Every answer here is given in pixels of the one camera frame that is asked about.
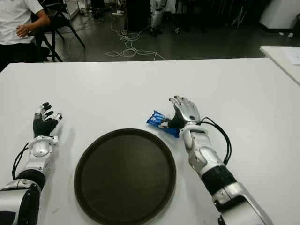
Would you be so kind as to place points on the black folding chair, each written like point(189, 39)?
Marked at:
point(56, 23)

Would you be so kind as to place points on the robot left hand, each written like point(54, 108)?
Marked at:
point(43, 126)

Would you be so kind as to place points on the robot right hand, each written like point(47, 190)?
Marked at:
point(187, 112)

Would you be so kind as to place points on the low white cabinet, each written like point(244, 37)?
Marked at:
point(71, 8)

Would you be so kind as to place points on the large white cabinet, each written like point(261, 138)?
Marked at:
point(279, 14)

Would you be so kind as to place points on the small white floor object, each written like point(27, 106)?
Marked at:
point(290, 35)

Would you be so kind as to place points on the round dark brown tray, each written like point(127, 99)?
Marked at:
point(124, 178)

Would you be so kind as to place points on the black cabinet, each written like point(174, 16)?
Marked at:
point(138, 14)

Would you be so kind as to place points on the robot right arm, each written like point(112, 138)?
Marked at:
point(201, 150)

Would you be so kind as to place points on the person in white shirt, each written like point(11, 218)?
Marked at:
point(14, 18)

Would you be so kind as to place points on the blue Oreo packet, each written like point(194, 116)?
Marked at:
point(154, 118)

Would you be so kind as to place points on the white power strip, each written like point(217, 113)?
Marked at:
point(117, 13)

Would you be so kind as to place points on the white side table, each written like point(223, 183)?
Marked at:
point(279, 56)

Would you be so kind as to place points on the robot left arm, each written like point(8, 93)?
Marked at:
point(39, 150)

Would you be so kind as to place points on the white paper sheet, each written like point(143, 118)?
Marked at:
point(294, 57)

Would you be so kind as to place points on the metal folding stand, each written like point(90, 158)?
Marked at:
point(239, 16)

